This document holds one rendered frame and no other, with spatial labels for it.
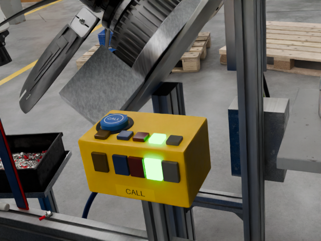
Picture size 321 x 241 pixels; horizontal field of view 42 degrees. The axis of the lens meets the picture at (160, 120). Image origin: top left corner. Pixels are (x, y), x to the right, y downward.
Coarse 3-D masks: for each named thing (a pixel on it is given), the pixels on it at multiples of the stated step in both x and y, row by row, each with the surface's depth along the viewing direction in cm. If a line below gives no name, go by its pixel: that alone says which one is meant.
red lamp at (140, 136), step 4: (140, 132) 57; (144, 132) 56; (148, 132) 56; (136, 136) 56; (140, 136) 56; (144, 136) 55; (148, 136) 56; (136, 140) 56; (140, 140) 55; (144, 140) 55
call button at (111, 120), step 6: (108, 114) 62; (114, 114) 62; (120, 114) 61; (102, 120) 60; (108, 120) 60; (114, 120) 60; (120, 120) 60; (126, 120) 60; (102, 126) 60; (108, 126) 59; (114, 126) 59; (120, 126) 59
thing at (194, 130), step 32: (96, 128) 60; (128, 128) 59; (160, 128) 58; (192, 128) 57; (160, 160) 54; (192, 160) 55; (96, 192) 62; (128, 192) 59; (160, 192) 57; (192, 192) 56
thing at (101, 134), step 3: (99, 132) 58; (102, 132) 58; (105, 132) 58; (108, 132) 58; (96, 135) 57; (99, 135) 57; (102, 135) 57; (105, 135) 57; (108, 135) 58; (96, 138) 58; (99, 138) 57; (102, 138) 57; (105, 138) 57
